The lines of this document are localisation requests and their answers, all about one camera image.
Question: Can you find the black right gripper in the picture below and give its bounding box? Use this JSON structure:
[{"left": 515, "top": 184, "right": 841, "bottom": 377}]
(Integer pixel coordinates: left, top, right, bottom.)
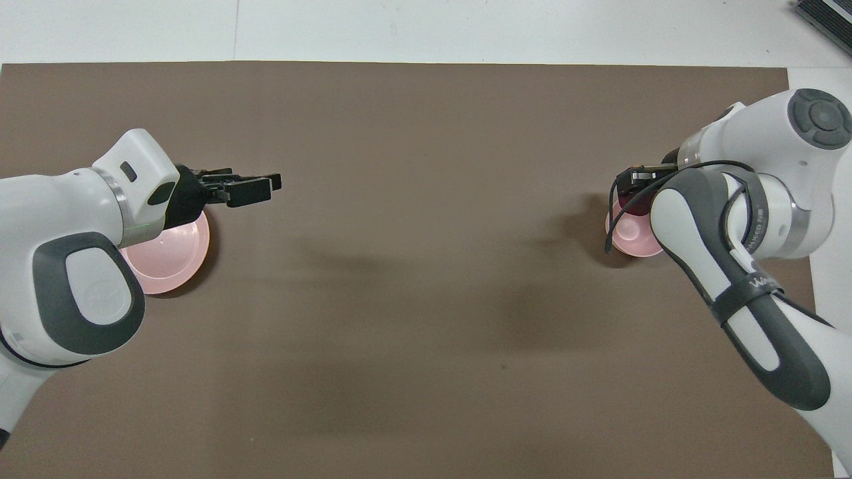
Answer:
[{"left": 616, "top": 147, "right": 682, "bottom": 199}]

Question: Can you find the pink plate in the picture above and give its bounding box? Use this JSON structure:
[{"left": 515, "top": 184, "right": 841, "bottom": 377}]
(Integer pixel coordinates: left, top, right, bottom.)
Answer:
[{"left": 118, "top": 210, "right": 211, "bottom": 295}]

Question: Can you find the brown table mat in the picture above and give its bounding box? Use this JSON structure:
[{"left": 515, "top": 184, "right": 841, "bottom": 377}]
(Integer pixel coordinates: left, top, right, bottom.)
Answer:
[{"left": 0, "top": 61, "right": 836, "bottom": 479}]

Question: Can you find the dark red apple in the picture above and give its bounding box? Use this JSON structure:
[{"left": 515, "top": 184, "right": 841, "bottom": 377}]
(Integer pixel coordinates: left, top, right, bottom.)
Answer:
[{"left": 617, "top": 192, "right": 654, "bottom": 218}]

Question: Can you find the dark grey ribbed device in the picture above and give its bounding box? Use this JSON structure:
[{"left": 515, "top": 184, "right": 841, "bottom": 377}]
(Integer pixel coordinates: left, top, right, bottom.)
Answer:
[{"left": 791, "top": 0, "right": 852, "bottom": 39}]

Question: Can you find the pink bowl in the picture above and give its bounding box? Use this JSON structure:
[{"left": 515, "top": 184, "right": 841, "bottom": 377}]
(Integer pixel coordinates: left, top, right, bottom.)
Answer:
[{"left": 604, "top": 196, "right": 666, "bottom": 259}]

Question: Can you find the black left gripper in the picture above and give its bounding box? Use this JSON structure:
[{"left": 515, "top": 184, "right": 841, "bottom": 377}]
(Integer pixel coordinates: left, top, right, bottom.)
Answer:
[{"left": 162, "top": 163, "right": 283, "bottom": 232}]

